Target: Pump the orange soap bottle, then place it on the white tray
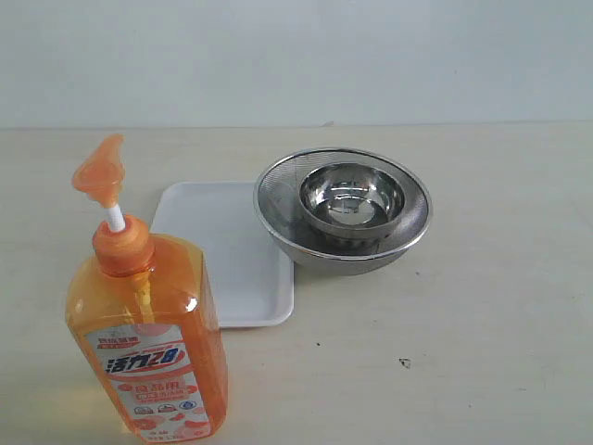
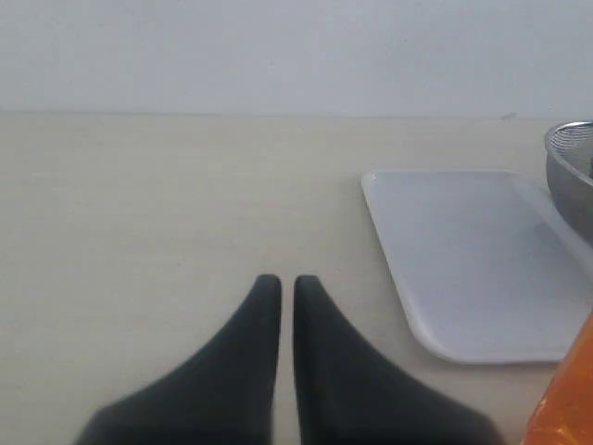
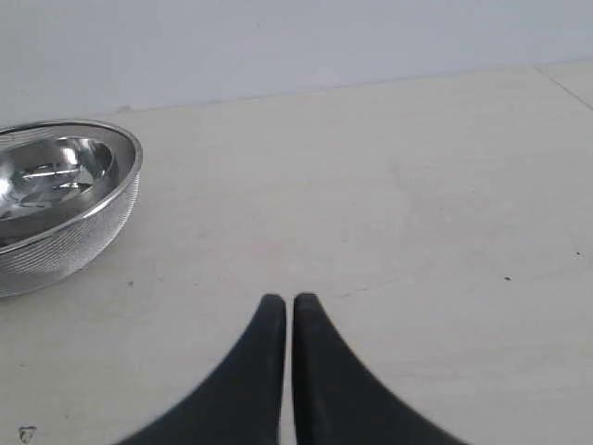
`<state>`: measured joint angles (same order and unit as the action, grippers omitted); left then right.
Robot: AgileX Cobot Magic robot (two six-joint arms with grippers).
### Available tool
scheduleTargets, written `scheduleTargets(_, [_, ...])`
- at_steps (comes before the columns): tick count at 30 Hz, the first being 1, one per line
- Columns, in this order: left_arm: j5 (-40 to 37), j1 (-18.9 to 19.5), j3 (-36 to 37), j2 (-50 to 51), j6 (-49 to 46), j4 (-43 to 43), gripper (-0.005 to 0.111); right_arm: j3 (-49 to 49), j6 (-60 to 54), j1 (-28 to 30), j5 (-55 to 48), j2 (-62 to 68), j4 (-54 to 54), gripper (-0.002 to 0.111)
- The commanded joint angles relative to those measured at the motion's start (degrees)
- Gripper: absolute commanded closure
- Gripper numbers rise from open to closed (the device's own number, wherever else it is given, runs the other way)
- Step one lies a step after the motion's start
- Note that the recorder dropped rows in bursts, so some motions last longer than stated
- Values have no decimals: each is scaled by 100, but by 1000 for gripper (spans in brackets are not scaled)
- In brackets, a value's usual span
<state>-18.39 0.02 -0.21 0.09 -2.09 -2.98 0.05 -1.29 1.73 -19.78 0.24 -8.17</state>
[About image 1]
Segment orange pump soap bottle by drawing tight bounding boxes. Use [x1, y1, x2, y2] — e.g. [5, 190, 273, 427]
[65, 134, 228, 444]

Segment large steel mesh colander bowl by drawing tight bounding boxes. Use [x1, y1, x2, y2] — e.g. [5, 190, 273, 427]
[253, 146, 433, 275]

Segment small stainless steel bowl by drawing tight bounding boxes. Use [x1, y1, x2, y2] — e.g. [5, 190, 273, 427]
[298, 162, 406, 240]

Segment white rectangular plastic tray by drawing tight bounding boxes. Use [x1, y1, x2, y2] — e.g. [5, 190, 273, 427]
[151, 182, 294, 328]

